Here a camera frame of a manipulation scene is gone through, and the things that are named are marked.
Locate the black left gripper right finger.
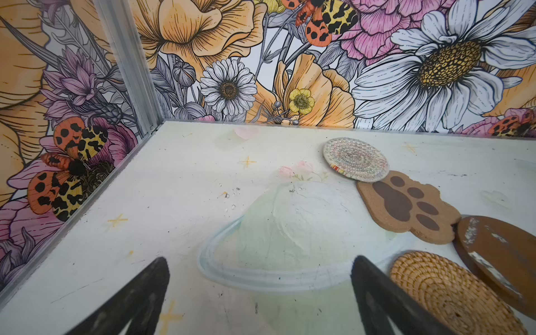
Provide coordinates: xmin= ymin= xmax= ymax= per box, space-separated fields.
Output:
xmin=350 ymin=255 xmax=454 ymax=334

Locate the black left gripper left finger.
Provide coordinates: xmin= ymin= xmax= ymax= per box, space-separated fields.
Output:
xmin=68 ymin=257 xmax=170 ymax=334

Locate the woven rattan round coaster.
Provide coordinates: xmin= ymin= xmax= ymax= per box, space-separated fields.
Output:
xmin=389 ymin=251 xmax=528 ymax=334

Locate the cork paw print coaster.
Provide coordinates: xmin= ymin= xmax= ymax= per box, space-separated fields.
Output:
xmin=357 ymin=170 xmax=461 ymax=245

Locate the scratched brown wooden round coaster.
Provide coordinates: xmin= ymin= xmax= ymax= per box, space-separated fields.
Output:
xmin=454 ymin=216 xmax=535 ymax=319

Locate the multicolour woven round coaster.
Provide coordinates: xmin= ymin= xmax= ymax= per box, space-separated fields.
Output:
xmin=322 ymin=138 xmax=390 ymax=183

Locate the aluminium frame corner post left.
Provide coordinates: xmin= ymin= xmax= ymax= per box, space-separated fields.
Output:
xmin=94 ymin=1 xmax=163 ymax=136

